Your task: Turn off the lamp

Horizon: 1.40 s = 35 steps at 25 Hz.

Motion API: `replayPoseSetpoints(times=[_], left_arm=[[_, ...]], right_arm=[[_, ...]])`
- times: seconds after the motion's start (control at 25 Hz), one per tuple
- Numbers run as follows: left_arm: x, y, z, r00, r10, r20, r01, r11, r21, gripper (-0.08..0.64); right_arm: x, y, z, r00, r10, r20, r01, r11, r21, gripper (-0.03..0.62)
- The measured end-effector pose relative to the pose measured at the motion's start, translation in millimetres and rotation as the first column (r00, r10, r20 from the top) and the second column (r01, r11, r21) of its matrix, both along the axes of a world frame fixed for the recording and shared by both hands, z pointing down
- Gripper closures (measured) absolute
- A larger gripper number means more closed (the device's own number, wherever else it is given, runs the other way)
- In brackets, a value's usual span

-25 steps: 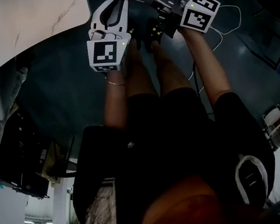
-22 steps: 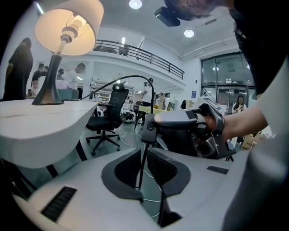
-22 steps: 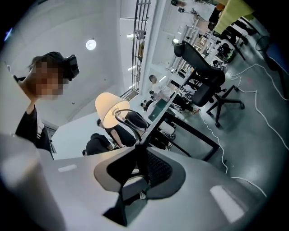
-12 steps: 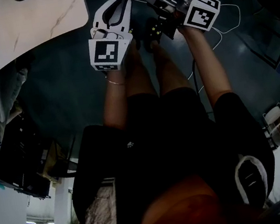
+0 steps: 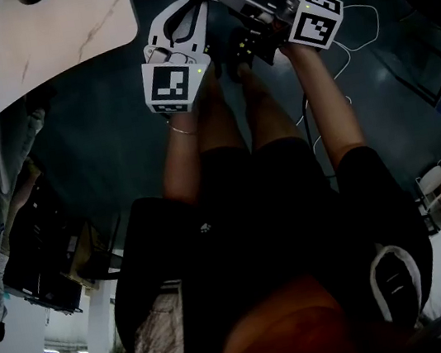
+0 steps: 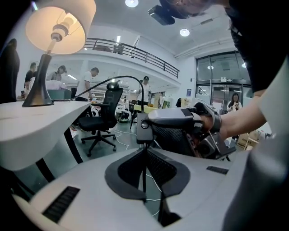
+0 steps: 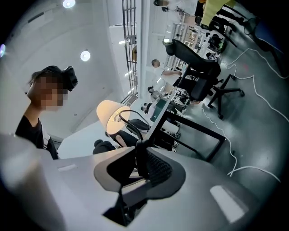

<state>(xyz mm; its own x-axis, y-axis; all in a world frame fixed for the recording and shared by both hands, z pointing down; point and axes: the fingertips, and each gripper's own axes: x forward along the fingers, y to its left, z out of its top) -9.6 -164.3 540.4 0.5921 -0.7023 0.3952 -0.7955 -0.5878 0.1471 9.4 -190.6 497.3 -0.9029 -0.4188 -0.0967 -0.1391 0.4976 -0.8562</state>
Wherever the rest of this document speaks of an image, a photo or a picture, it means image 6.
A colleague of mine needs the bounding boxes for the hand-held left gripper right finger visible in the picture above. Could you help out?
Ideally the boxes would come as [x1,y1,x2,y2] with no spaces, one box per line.
[146,148,235,231]

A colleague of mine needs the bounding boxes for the white marble table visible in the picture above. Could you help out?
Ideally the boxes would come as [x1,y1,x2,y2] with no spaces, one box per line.
[0,101,92,181]

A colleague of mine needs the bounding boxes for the white ceiling pipes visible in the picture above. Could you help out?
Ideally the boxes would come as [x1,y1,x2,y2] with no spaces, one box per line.
[175,37,233,59]

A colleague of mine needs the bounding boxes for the black head-worn camera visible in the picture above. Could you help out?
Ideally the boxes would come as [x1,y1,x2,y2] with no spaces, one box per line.
[148,5,176,26]

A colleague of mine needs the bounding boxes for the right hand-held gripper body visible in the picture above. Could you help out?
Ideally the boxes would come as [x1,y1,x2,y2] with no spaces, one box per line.
[186,102,237,160]

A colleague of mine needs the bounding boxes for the person's right forearm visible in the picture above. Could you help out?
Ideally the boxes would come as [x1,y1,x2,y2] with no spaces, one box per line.
[220,96,267,140]

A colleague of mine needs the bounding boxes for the glass entrance door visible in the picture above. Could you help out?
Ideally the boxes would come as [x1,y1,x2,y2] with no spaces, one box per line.
[195,51,255,113]

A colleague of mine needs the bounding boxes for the person's right hand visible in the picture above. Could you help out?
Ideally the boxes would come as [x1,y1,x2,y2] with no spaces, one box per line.
[201,115,214,134]

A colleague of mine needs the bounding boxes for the person's black and white shirt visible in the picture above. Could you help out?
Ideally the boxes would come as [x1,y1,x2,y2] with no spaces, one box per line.
[222,0,289,231]

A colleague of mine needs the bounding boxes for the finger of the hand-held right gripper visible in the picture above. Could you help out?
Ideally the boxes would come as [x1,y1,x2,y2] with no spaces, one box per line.
[148,107,203,156]

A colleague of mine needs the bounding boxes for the black balcony railing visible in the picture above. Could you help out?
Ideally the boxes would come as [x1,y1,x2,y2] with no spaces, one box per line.
[84,37,180,79]

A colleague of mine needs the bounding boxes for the table lamp with white shade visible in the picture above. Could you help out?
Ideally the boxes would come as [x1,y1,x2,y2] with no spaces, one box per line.
[22,0,97,108]

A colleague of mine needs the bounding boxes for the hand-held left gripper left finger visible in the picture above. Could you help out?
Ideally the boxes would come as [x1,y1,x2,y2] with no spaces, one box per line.
[13,148,163,231]

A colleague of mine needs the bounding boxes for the green box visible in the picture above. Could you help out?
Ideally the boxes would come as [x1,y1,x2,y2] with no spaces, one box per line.
[47,89,72,101]

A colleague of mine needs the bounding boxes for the white floor cable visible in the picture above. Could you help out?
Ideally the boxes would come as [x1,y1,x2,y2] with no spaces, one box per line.
[112,125,163,217]

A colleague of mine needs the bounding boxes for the black office chair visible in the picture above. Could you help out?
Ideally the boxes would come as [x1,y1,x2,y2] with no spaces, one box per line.
[78,81,124,157]

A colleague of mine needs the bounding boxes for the yellow table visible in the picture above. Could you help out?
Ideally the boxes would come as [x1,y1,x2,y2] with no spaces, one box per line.
[133,104,158,115]

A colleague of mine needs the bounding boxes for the stacked cardboard boxes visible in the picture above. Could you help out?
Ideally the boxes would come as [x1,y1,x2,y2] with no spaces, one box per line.
[236,130,264,151]

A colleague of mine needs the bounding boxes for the person's face and neck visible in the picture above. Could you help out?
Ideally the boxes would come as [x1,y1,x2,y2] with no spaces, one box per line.
[159,0,228,20]

